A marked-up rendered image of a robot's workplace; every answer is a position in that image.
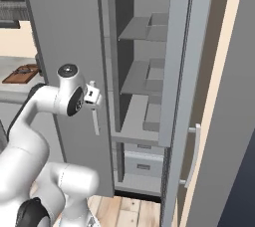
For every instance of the black extractor hood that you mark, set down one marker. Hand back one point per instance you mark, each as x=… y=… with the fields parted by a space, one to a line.
x=8 y=24

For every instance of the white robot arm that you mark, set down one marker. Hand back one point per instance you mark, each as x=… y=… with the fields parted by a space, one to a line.
x=23 y=158

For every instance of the pale fridge drawer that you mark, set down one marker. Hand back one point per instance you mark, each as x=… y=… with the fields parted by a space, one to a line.
x=142 y=164
x=144 y=146

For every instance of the grey fridge door with bins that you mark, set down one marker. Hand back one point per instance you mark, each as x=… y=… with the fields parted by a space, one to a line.
x=199 y=38

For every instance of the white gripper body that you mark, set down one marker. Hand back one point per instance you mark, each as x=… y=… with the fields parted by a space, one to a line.
x=98 y=99

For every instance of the grey fridge door bin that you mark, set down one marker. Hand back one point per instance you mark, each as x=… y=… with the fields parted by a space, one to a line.
x=155 y=78
x=152 y=118

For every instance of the grey tall cupboard panel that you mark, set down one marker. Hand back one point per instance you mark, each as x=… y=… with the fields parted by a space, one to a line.
x=232 y=71

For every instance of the brown wooden cutting board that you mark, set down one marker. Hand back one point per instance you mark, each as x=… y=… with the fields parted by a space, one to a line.
x=20 y=77

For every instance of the grey fridge shelf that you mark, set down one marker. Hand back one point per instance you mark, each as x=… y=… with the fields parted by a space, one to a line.
x=136 y=78
x=134 y=30
x=134 y=121

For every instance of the dark grey fish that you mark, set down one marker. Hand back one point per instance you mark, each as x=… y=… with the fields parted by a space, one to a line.
x=23 y=70

